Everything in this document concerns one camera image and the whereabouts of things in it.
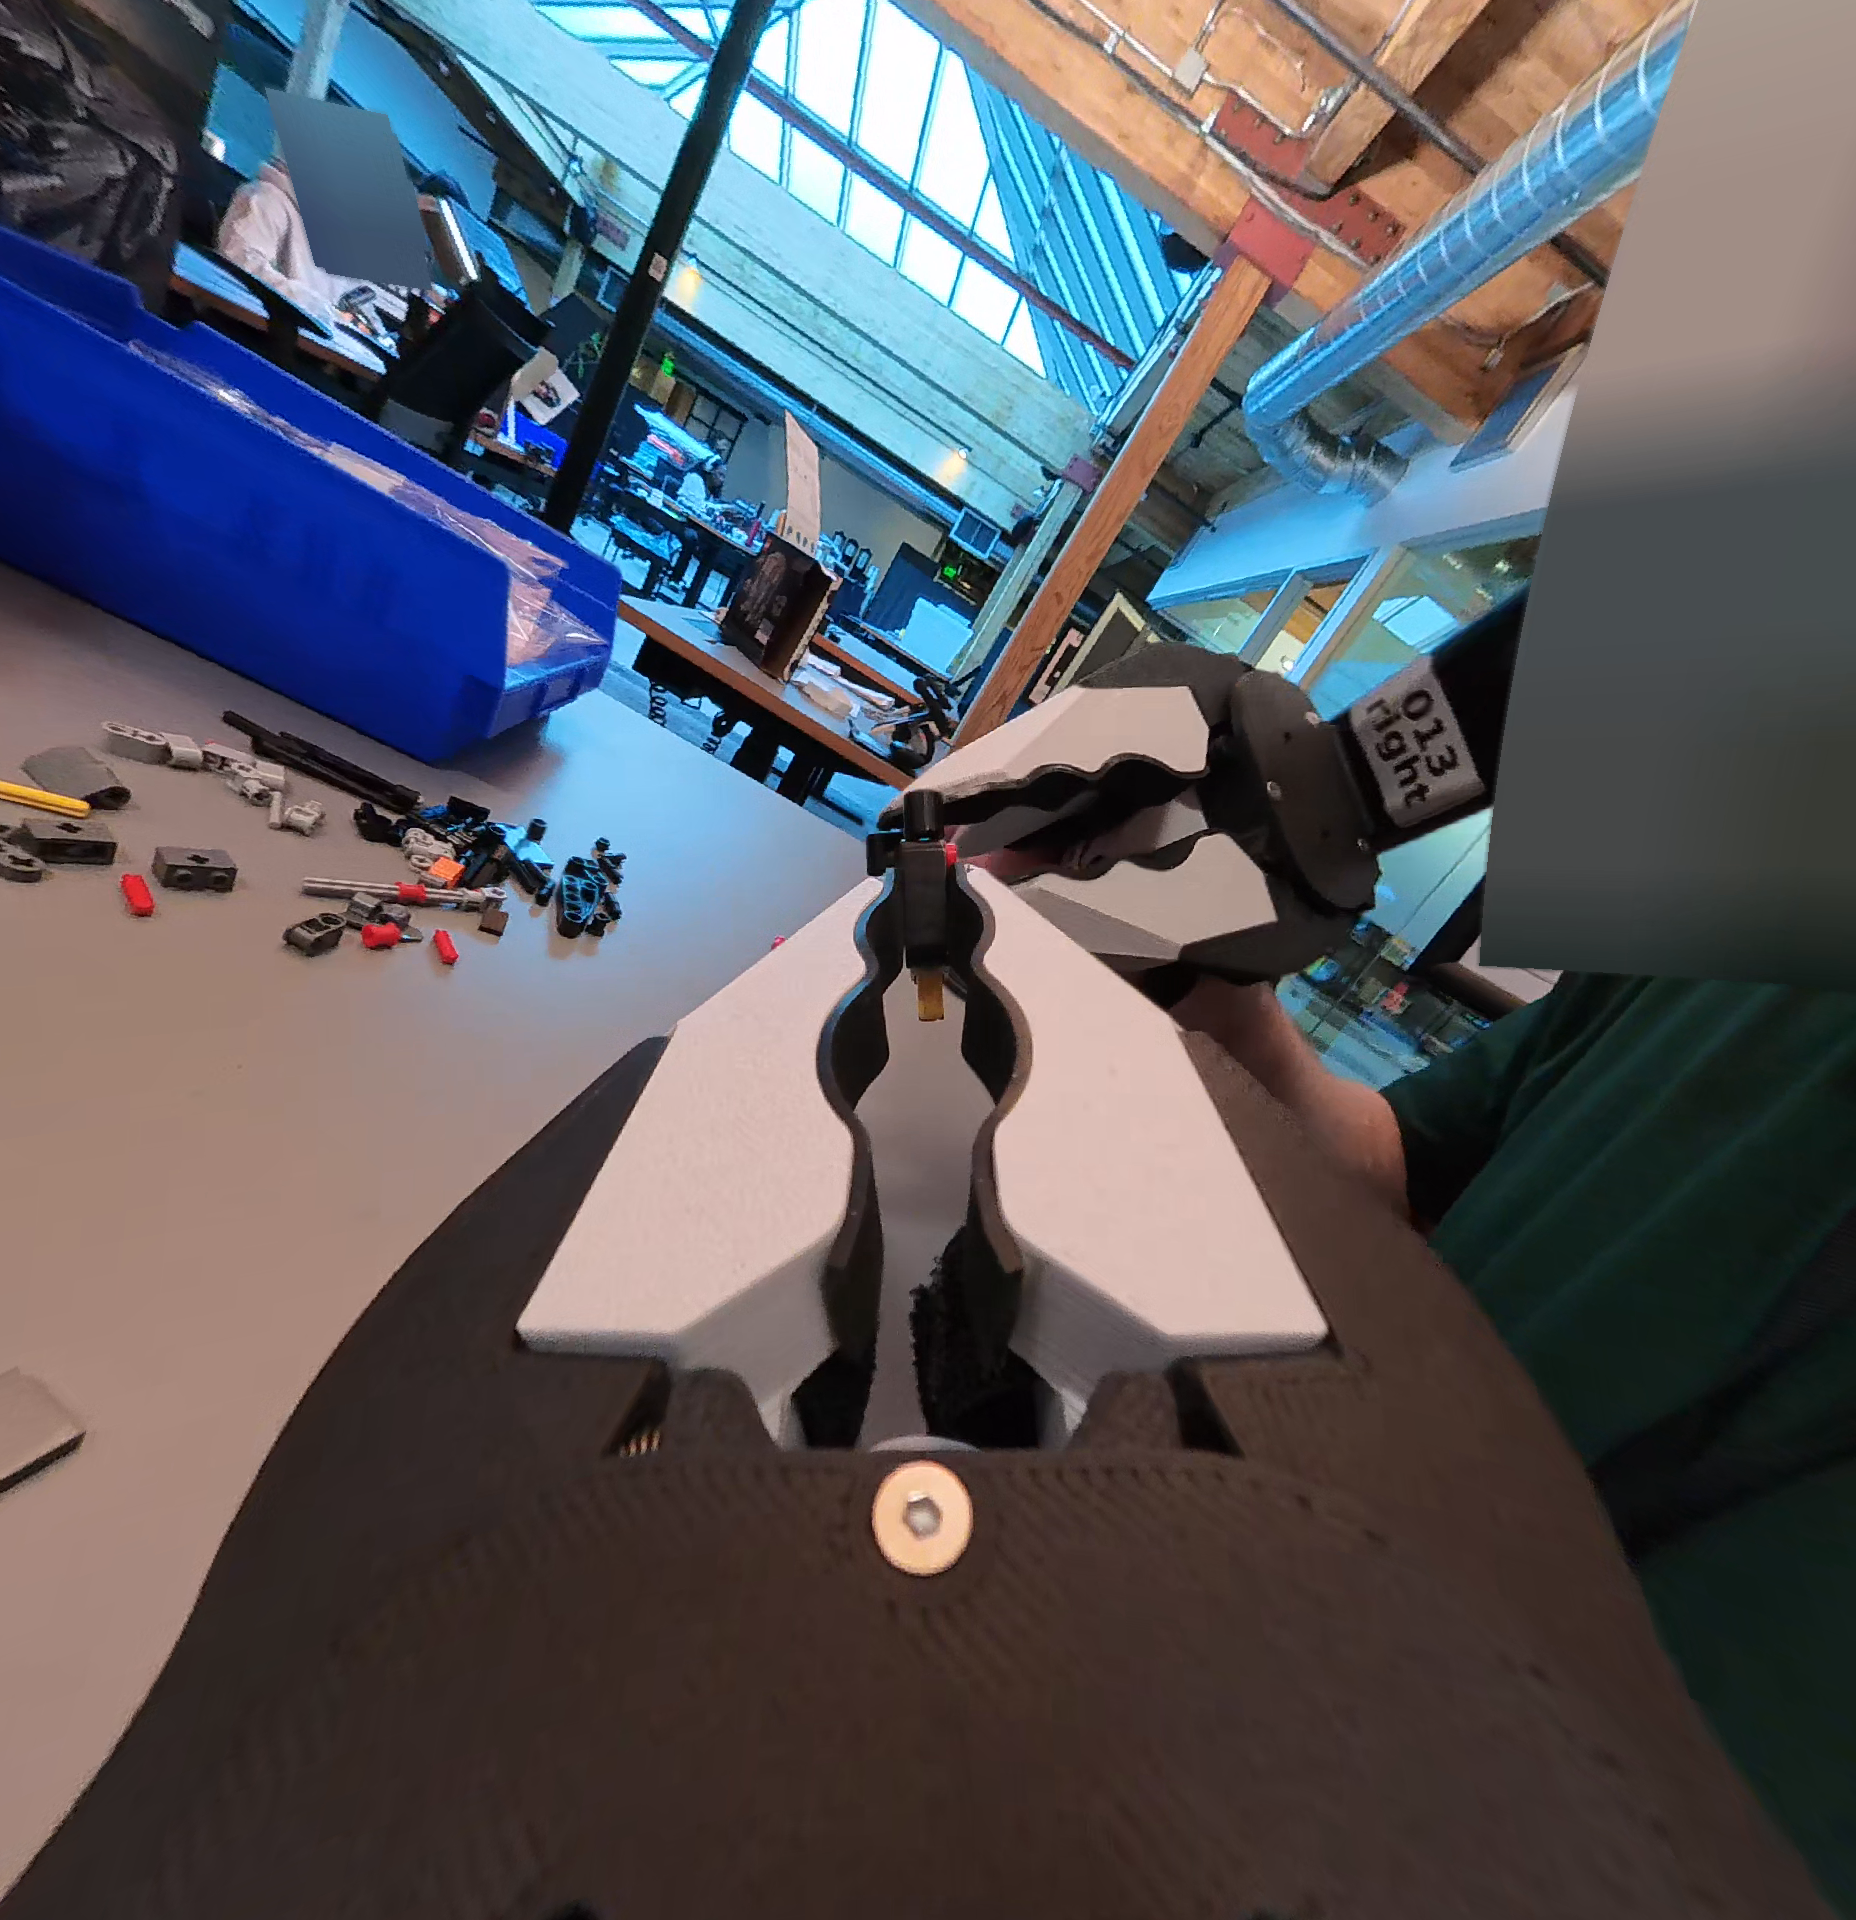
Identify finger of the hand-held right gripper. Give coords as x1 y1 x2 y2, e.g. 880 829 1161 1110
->
897 678 1215 829
949 780 1276 966

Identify short black lego beam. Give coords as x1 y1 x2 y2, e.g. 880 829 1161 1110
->
863 791 948 880

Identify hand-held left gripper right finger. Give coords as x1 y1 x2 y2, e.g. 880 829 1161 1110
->
940 869 1330 1403

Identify person's right forearm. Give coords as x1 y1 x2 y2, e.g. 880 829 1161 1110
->
1167 973 1417 1232

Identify clear plastic parts bags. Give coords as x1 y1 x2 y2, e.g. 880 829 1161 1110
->
131 336 615 669

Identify wooden support post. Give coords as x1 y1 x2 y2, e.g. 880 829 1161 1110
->
949 253 1276 744

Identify small yellow-axle lego assembly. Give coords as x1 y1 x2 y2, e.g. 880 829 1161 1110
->
890 839 963 1026

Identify black office chair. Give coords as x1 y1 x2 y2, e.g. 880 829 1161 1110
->
379 270 556 451

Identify grey flat plate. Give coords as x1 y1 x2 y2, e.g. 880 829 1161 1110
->
0 1367 88 1513

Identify black pole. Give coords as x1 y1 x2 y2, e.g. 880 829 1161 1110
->
544 0 779 533

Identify pile of lego pieces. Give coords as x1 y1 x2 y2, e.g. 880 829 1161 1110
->
0 715 629 966

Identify silver ventilation duct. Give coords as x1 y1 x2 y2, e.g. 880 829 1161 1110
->
1241 0 1695 504

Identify wooden workbench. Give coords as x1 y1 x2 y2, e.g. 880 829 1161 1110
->
619 591 959 798

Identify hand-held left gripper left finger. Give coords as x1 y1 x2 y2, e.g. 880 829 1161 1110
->
513 875 909 1427

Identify small dark printed box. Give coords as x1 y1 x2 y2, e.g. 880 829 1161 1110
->
717 532 844 679

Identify blue plastic bin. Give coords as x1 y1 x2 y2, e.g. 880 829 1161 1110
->
0 209 622 768

